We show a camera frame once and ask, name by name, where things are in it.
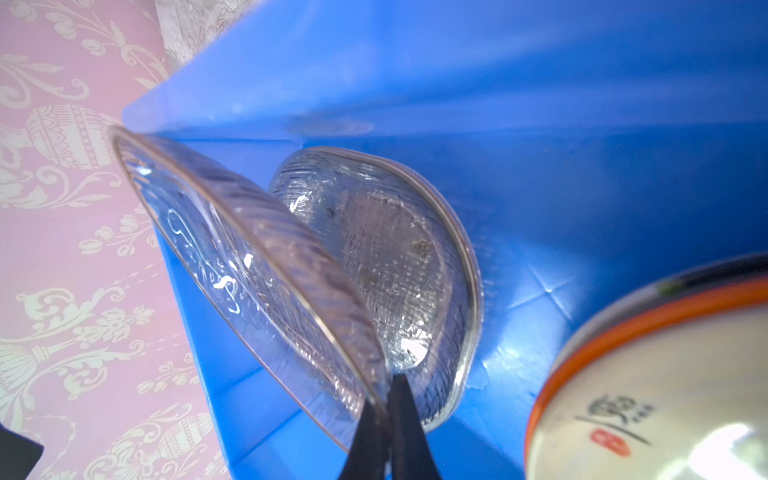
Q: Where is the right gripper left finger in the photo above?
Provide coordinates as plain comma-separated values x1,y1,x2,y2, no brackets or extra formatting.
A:
338,402,389,480

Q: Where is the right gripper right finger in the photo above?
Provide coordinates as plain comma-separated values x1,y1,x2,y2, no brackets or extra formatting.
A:
388,374,442,480

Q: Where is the brown glass plate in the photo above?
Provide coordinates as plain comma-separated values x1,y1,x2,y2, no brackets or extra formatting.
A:
110,126,391,449

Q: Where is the grey glass plate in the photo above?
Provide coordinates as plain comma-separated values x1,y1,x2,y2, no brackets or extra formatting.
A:
269,146,484,431

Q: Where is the orange round plate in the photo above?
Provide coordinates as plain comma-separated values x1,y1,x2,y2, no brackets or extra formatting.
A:
524,277,767,465

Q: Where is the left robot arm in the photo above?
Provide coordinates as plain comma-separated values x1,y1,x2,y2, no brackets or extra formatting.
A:
0,426,44,480

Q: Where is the blue plastic bin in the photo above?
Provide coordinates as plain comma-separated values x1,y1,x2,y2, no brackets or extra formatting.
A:
122,1,767,479

